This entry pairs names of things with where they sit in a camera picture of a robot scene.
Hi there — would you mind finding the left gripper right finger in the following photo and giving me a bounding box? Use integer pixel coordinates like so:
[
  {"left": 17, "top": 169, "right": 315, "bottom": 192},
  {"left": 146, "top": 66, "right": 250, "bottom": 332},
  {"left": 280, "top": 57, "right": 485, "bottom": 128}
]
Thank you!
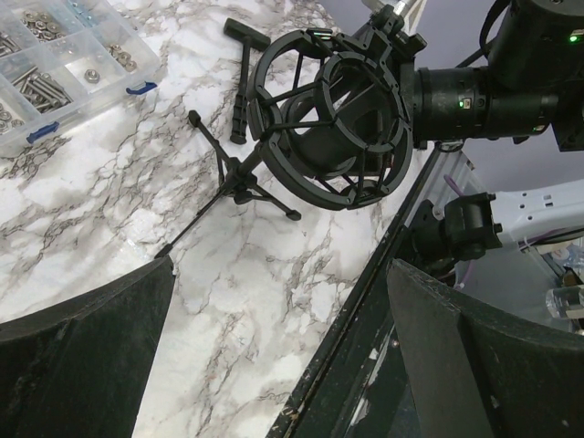
[{"left": 387, "top": 259, "right": 583, "bottom": 437}]

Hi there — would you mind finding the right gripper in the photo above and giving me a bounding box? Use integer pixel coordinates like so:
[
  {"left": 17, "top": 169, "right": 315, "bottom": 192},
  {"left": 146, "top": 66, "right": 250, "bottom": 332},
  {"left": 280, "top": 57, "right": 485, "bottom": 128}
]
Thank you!
[{"left": 346, "top": 5, "right": 427, "bottom": 91}]

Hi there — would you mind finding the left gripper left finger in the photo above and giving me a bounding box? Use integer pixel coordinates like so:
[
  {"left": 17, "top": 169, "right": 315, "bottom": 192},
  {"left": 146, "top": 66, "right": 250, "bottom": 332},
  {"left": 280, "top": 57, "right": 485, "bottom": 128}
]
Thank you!
[{"left": 1, "top": 257, "right": 175, "bottom": 437}]

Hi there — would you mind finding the black shock-mount tripod stand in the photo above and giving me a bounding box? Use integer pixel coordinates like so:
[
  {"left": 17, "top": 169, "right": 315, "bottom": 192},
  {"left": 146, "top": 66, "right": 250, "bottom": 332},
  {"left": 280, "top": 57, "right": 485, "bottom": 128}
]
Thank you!
[{"left": 154, "top": 29, "right": 415, "bottom": 260}]

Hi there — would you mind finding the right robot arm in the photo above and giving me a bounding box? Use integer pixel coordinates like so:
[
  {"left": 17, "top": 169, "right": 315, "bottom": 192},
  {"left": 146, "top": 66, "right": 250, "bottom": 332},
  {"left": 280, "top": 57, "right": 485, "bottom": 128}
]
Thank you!
[{"left": 341, "top": 1, "right": 583, "bottom": 275}]

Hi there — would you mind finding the clear screw organizer box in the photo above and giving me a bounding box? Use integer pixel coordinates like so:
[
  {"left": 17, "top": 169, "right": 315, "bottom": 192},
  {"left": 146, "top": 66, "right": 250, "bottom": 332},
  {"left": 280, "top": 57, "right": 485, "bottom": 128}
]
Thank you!
[{"left": 1, "top": 1, "right": 160, "bottom": 157}]

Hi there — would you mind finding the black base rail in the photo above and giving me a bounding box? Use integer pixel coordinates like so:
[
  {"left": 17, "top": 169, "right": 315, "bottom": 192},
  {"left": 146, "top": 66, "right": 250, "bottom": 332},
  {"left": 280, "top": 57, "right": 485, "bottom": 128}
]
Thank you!
[{"left": 267, "top": 151, "right": 464, "bottom": 437}]

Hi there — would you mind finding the black T-handle tool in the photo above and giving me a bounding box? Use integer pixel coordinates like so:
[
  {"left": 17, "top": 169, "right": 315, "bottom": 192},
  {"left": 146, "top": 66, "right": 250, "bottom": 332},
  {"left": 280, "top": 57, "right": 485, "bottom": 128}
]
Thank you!
[{"left": 224, "top": 18, "right": 271, "bottom": 145}]

